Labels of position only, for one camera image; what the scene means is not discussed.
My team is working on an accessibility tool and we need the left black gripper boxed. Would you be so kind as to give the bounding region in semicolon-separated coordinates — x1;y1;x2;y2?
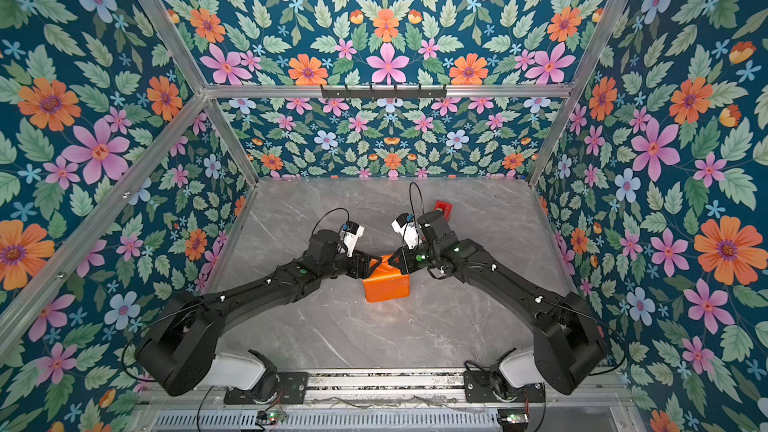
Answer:
320;248;384;282

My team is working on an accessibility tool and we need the yellow orange wrapping paper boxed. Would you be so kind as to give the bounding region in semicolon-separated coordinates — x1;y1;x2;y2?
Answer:
362;255;410;303

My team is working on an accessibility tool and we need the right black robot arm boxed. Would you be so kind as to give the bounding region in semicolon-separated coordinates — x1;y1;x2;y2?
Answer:
389;210;608;396

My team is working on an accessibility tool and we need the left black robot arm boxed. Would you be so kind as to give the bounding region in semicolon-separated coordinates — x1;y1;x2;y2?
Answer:
134;229;385;402

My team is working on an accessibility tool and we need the red tape dispenser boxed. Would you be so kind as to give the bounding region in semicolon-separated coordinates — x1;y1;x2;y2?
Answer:
434;200;453;220

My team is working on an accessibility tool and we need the left small circuit board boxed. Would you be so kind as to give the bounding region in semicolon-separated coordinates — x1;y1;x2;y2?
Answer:
256;410;287;427

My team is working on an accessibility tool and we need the small circuit board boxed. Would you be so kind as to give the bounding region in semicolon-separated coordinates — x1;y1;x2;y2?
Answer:
497;412;530;432
256;410;287;427

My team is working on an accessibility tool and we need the right small circuit board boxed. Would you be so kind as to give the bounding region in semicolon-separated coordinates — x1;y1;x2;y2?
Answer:
497;412;530;432

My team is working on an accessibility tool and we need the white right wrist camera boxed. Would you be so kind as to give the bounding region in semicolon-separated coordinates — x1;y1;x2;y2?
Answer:
391;212;420;250

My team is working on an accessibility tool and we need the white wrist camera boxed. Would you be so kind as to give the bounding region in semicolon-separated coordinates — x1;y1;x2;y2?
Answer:
391;212;420;250
341;220;365;257

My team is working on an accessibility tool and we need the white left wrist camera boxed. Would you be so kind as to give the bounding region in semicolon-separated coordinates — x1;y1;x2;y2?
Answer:
341;220;365;257

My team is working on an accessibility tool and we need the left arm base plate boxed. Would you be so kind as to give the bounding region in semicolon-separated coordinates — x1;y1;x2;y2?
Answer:
224;371;309;405

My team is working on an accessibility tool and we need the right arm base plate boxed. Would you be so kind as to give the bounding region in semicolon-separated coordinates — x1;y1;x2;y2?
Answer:
463;348;546;404

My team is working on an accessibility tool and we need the black hook rail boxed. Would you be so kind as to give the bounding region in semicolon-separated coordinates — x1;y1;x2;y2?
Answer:
320;85;448;100

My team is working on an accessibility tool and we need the white slotted cable duct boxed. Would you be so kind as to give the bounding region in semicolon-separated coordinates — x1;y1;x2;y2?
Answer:
150;409;501;431

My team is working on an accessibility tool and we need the aluminium mounting rail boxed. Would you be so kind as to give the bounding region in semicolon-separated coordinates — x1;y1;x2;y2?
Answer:
134;365;637;415

